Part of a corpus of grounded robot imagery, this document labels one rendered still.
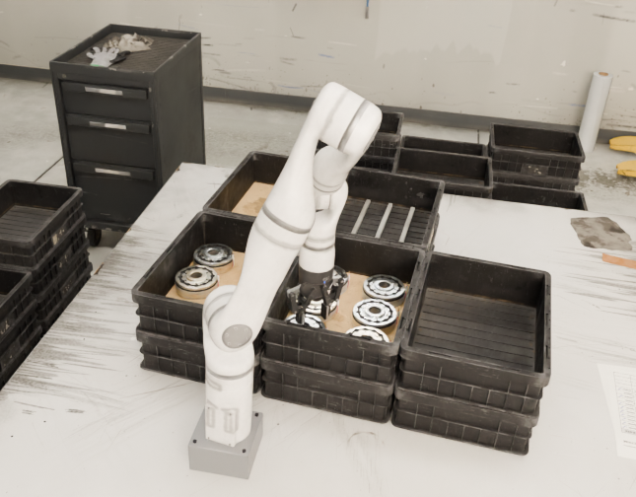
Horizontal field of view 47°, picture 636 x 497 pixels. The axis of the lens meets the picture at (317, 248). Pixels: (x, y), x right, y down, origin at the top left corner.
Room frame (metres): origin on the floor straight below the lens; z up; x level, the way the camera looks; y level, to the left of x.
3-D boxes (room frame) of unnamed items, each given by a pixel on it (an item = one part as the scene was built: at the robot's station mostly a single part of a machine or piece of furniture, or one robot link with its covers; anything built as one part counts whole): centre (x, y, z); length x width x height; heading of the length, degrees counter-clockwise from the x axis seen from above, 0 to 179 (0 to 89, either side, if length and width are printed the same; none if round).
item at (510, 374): (1.32, -0.37, 0.92); 0.40 x 0.30 x 0.02; 166
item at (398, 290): (1.48, -0.17, 0.86); 0.10 x 0.10 x 0.01
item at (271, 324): (1.39, -0.08, 0.92); 0.40 x 0.30 x 0.02; 166
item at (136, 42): (3.28, 0.89, 0.88); 0.29 x 0.22 x 0.03; 171
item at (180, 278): (1.48, 0.29, 0.86); 0.10 x 0.10 x 0.01
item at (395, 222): (1.78, -0.17, 0.87); 0.40 x 0.30 x 0.11; 166
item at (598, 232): (2.08, -0.92, 0.71); 0.22 x 0.19 x 0.01; 171
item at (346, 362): (1.39, -0.08, 0.87); 0.40 x 0.30 x 0.11; 166
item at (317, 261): (1.33, 0.01, 1.05); 0.11 x 0.09 x 0.06; 32
